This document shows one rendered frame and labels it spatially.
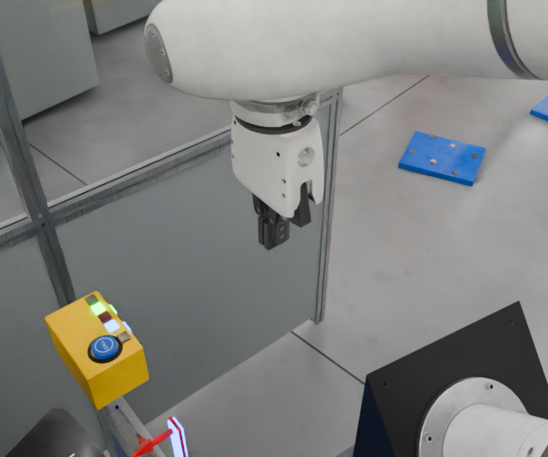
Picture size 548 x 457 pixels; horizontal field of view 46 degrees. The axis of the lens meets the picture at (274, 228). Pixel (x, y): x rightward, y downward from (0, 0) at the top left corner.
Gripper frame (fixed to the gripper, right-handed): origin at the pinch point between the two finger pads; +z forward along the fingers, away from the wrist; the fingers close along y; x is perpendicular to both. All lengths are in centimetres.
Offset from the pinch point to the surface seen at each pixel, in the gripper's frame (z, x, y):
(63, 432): 22.1, 27.1, 6.3
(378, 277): 143, -112, 72
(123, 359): 36.1, 13.1, 21.6
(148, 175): 44, -19, 70
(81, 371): 36.0, 19.4, 23.6
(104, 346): 34.8, 14.6, 24.6
